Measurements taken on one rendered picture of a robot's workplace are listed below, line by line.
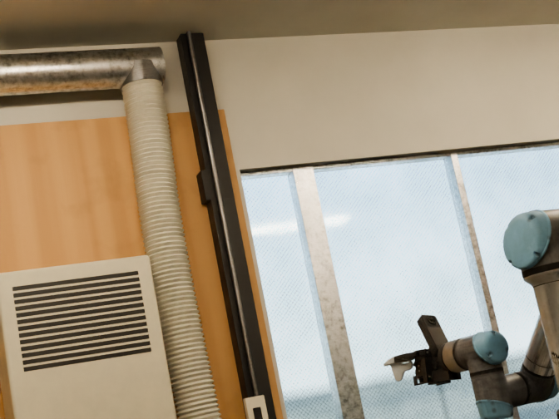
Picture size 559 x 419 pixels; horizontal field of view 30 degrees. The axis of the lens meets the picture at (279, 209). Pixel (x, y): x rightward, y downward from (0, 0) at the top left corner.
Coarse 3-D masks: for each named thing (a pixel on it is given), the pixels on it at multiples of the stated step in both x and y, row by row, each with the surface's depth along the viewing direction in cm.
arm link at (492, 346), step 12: (468, 336) 235; (480, 336) 230; (492, 336) 229; (456, 348) 235; (468, 348) 231; (480, 348) 228; (492, 348) 228; (504, 348) 229; (456, 360) 235; (468, 360) 232; (480, 360) 229; (492, 360) 227; (504, 360) 229
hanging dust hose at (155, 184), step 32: (128, 96) 387; (160, 96) 389; (128, 128) 391; (160, 128) 385; (160, 160) 380; (160, 192) 377; (160, 224) 374; (160, 256) 372; (160, 288) 370; (192, 288) 374; (192, 320) 368; (192, 352) 365; (192, 384) 361; (192, 416) 360
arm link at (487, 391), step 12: (480, 372) 229; (492, 372) 229; (480, 384) 229; (492, 384) 228; (504, 384) 229; (516, 384) 231; (480, 396) 229; (492, 396) 228; (504, 396) 228; (516, 396) 230; (480, 408) 229; (492, 408) 227; (504, 408) 227
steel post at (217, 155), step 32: (192, 64) 404; (192, 96) 402; (192, 128) 406; (224, 160) 400; (224, 192) 396; (224, 224) 391; (224, 256) 389; (224, 288) 390; (256, 320) 387; (256, 352) 384; (256, 384) 379; (256, 416) 374
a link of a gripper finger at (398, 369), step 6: (390, 360) 253; (384, 366) 256; (390, 366) 253; (396, 366) 252; (402, 366) 251; (408, 366) 250; (396, 372) 252; (402, 372) 251; (396, 378) 252; (402, 378) 251
